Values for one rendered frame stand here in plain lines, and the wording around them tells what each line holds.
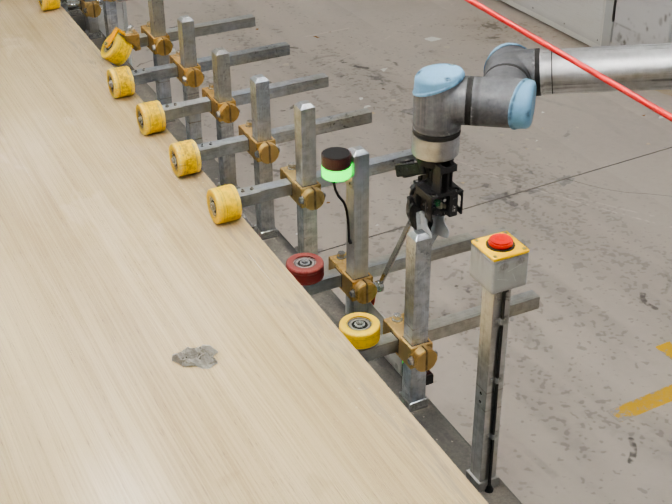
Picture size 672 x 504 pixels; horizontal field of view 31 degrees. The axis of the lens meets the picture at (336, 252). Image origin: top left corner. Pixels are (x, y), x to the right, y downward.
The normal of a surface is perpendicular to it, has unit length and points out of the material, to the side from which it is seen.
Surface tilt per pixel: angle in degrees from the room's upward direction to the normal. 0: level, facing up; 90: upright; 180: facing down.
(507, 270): 90
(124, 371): 0
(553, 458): 0
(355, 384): 0
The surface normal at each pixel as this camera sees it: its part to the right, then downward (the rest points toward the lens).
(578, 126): 0.00, -0.85
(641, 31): -0.87, 0.26
